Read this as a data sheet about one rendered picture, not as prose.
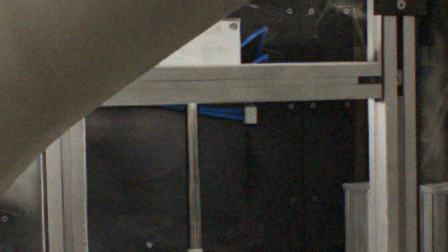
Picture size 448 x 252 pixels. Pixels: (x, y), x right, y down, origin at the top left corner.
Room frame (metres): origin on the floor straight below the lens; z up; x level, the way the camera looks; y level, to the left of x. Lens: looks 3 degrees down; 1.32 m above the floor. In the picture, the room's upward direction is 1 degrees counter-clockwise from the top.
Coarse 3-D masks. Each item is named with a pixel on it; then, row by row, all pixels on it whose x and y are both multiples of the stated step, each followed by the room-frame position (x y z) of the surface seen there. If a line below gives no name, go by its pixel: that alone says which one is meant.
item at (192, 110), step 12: (192, 108) 1.26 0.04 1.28; (192, 120) 1.26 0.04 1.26; (192, 132) 1.26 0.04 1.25; (192, 144) 1.26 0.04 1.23; (192, 156) 1.26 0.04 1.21; (192, 168) 1.26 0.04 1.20; (192, 180) 1.26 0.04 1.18; (192, 192) 1.26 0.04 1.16; (192, 204) 1.26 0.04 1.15; (192, 216) 1.26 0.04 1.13; (192, 228) 1.26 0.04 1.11; (192, 240) 1.26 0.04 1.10
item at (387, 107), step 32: (384, 32) 1.13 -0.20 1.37; (384, 64) 1.13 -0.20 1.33; (384, 96) 1.13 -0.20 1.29; (384, 128) 1.13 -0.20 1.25; (384, 160) 1.13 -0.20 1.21; (416, 160) 1.14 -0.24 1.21; (384, 192) 1.13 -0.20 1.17; (416, 192) 1.14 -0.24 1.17; (384, 224) 1.13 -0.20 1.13; (416, 224) 1.14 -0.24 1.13
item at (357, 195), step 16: (208, 112) 1.49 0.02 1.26; (224, 112) 1.50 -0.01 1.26; (240, 112) 1.51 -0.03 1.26; (352, 192) 1.36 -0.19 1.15; (368, 192) 1.31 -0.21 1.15; (352, 208) 1.36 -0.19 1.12; (368, 208) 1.31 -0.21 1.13; (352, 224) 1.36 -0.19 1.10; (368, 224) 1.31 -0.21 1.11; (352, 240) 1.36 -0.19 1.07; (368, 240) 1.31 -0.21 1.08
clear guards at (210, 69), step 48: (288, 0) 1.09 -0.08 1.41; (336, 0) 1.11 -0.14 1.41; (432, 0) 1.15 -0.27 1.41; (192, 48) 1.05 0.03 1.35; (240, 48) 1.07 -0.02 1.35; (288, 48) 1.09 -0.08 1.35; (336, 48) 1.11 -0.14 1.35; (432, 48) 1.15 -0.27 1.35; (144, 96) 1.04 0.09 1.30; (192, 96) 1.05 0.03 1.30; (240, 96) 1.07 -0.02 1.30; (288, 96) 1.09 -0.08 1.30; (336, 96) 1.11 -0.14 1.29; (432, 96) 1.15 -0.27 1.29; (432, 144) 1.15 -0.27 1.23; (432, 192) 1.15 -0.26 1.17; (0, 240) 0.99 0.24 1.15; (432, 240) 1.15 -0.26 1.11
